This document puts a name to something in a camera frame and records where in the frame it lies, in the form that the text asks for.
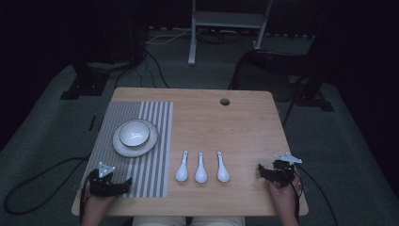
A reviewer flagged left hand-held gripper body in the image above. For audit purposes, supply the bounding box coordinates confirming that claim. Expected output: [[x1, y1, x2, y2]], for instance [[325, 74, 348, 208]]
[[88, 161, 126, 199]]

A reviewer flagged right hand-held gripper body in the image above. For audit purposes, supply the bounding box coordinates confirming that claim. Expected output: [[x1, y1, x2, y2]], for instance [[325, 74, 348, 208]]
[[264, 152, 304, 188]]

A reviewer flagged person's left hand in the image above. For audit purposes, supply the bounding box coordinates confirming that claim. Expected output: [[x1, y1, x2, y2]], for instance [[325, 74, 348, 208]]
[[84, 185, 118, 215]]

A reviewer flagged person's right hand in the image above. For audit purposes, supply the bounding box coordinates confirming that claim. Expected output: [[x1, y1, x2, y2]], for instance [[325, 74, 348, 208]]
[[266, 174, 303, 211]]

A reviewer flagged grey striped placemat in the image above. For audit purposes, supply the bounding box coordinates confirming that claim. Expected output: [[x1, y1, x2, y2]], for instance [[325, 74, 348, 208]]
[[80, 101, 174, 199]]

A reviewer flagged white plate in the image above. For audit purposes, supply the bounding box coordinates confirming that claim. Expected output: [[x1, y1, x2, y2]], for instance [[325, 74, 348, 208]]
[[112, 119, 160, 158]]

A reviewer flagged white ceramic spoon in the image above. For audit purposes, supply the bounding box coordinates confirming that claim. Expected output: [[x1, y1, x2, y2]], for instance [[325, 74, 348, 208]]
[[194, 152, 209, 185], [174, 150, 190, 183], [215, 151, 231, 184]]

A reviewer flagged white bowl with dark rim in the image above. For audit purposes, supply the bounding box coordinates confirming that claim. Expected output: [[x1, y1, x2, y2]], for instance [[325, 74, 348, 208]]
[[118, 121, 152, 149]]

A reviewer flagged black stand base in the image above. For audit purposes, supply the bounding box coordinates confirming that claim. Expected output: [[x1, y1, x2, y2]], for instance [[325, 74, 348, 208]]
[[294, 89, 335, 113], [59, 61, 111, 102]]

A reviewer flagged black chair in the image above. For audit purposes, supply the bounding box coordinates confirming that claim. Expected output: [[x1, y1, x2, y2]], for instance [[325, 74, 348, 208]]
[[227, 48, 319, 127]]

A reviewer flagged white metal stand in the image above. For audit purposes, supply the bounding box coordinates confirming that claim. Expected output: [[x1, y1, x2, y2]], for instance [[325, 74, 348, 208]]
[[187, 0, 275, 66]]

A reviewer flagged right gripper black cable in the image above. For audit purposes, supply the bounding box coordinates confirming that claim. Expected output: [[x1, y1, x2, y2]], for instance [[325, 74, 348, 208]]
[[289, 163, 341, 226]]

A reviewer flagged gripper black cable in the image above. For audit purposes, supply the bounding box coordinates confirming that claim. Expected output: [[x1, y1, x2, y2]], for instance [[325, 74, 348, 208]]
[[3, 153, 92, 226], [289, 163, 341, 226]]

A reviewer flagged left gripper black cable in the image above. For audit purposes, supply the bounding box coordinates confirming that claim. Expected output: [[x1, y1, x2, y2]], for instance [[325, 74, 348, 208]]
[[3, 153, 92, 226]]

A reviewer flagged black floor cable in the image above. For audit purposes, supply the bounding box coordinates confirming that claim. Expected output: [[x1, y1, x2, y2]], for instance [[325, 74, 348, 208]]
[[114, 49, 171, 89]]

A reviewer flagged white floor cable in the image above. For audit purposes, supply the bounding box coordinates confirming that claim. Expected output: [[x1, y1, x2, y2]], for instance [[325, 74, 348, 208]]
[[145, 27, 193, 45]]

